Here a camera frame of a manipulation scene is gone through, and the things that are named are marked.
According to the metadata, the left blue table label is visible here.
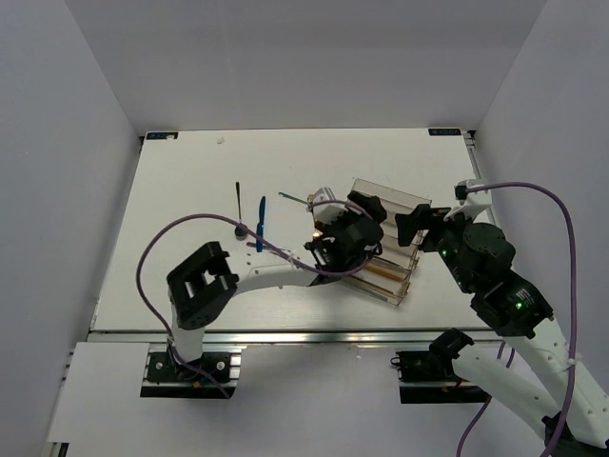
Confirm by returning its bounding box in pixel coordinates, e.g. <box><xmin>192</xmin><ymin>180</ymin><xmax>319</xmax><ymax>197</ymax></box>
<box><xmin>145</xmin><ymin>131</ymin><xmax>179</xmax><ymax>141</ymax></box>

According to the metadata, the rainbow fork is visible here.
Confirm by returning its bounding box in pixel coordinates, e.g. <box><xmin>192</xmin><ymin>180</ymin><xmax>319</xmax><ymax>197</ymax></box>
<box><xmin>278</xmin><ymin>191</ymin><xmax>309</xmax><ymax>207</ymax></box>

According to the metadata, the blue knife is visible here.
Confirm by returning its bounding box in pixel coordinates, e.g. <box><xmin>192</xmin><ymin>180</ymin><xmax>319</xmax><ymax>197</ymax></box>
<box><xmin>256</xmin><ymin>195</ymin><xmax>266</xmax><ymax>252</ymax></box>

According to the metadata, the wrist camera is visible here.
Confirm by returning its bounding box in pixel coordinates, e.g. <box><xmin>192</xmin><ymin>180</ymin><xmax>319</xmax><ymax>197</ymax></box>
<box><xmin>454</xmin><ymin>179</ymin><xmax>492</xmax><ymax>220</ymax></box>
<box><xmin>313</xmin><ymin>187</ymin><xmax>344</xmax><ymax>229</ymax></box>

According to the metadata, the right blue table label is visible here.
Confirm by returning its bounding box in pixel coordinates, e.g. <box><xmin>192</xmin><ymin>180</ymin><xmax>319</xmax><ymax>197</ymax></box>
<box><xmin>427</xmin><ymin>128</ymin><xmax>462</xmax><ymax>136</ymax></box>

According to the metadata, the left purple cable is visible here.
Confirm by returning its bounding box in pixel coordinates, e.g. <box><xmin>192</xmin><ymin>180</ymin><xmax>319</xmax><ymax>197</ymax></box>
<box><xmin>136</xmin><ymin>199</ymin><xmax>382</xmax><ymax>399</ymax></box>

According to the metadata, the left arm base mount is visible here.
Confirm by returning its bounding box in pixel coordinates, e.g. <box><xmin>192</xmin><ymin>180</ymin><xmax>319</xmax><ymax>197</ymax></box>
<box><xmin>140</xmin><ymin>349</ymin><xmax>241</xmax><ymax>400</ymax></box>

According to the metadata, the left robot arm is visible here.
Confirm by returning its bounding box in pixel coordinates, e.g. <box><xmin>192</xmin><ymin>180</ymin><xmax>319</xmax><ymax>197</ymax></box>
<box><xmin>167</xmin><ymin>191</ymin><xmax>387</xmax><ymax>380</ymax></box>

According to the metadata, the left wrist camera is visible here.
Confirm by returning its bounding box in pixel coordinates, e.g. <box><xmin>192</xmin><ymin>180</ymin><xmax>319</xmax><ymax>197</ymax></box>
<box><xmin>313</xmin><ymin>187</ymin><xmax>344</xmax><ymax>229</ymax></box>

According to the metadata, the gold ornate fork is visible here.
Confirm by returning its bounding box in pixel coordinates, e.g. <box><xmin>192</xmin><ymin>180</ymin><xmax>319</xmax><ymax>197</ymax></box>
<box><xmin>306</xmin><ymin>194</ymin><xmax>320</xmax><ymax>239</ymax></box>

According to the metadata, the black spoon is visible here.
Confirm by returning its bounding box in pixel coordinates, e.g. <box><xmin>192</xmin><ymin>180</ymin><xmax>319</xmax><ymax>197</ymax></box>
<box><xmin>234</xmin><ymin>182</ymin><xmax>248</xmax><ymax>241</ymax></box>

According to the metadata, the blue table label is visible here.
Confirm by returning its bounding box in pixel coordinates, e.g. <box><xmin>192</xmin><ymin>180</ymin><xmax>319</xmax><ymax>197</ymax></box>
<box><xmin>145</xmin><ymin>131</ymin><xmax>179</xmax><ymax>141</ymax></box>
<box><xmin>427</xmin><ymin>128</ymin><xmax>462</xmax><ymax>136</ymax></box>

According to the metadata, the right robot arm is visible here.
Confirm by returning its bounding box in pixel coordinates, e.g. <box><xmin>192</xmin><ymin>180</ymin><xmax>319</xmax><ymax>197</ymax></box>
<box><xmin>395</xmin><ymin>204</ymin><xmax>608</xmax><ymax>456</ymax></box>

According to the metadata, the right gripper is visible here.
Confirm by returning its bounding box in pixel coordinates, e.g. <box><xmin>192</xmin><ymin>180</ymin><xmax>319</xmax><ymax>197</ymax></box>
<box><xmin>393</xmin><ymin>204</ymin><xmax>475</xmax><ymax>292</ymax></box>

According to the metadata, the clear tiered utensil organizer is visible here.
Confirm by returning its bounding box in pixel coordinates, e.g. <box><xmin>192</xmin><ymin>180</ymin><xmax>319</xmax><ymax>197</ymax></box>
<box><xmin>341</xmin><ymin>178</ymin><xmax>431</xmax><ymax>306</ymax></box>

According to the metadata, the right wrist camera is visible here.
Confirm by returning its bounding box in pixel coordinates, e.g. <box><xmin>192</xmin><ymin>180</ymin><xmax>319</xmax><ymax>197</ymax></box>
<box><xmin>454</xmin><ymin>179</ymin><xmax>492</xmax><ymax>220</ymax></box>

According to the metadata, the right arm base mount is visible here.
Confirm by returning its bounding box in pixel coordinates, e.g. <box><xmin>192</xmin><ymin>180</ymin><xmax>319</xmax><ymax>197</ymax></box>
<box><xmin>390</xmin><ymin>350</ymin><xmax>489</xmax><ymax>405</ymax></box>

